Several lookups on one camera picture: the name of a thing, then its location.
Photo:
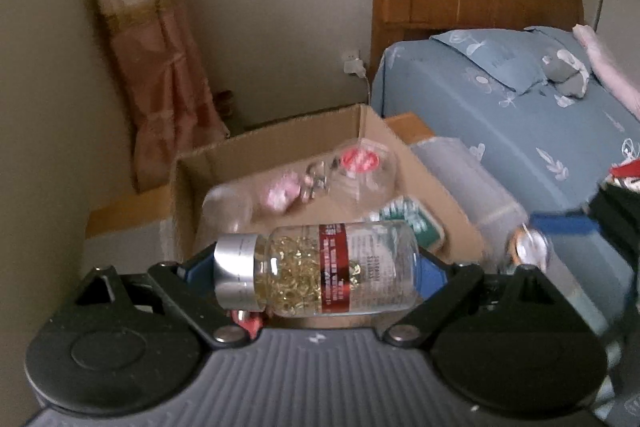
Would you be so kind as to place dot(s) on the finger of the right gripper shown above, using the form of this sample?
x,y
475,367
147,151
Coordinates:
x,y
572,223

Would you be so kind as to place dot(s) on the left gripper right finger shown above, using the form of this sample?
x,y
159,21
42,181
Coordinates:
x,y
446,291

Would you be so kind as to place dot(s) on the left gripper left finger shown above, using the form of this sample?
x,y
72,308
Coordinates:
x,y
185,290

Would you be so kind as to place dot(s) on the white green medical container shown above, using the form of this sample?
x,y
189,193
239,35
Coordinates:
x,y
429,233

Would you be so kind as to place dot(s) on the red wooden toy train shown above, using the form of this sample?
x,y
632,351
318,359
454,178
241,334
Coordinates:
x,y
252,322

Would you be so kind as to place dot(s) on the tall clear plastic jar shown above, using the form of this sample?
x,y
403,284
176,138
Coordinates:
x,y
225,210

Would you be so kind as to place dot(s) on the capsule bottle with silver cap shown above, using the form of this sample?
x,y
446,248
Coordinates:
x,y
319,270

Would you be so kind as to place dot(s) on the pink pig keychain toy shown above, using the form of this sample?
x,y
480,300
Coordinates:
x,y
297,187

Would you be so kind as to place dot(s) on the clear jar with red label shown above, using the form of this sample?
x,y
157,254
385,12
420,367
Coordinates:
x,y
362,175

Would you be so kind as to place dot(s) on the blue floral bed sheet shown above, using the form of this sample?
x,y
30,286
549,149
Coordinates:
x,y
549,151

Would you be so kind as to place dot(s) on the pink folded cloth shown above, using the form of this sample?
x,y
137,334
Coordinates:
x,y
624,87

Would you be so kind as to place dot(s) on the grey plush toy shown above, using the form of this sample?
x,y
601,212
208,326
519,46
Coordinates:
x,y
567,73

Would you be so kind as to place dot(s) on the open cardboard box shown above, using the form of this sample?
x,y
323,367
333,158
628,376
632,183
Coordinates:
x,y
251,160

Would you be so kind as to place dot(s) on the blue floral pillow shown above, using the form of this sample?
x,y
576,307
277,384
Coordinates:
x,y
518,58

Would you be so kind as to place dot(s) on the pink patterned curtain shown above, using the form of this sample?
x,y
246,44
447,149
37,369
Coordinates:
x,y
171,105

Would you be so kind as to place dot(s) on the white wall charger plug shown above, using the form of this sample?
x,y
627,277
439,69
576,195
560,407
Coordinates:
x,y
353,65

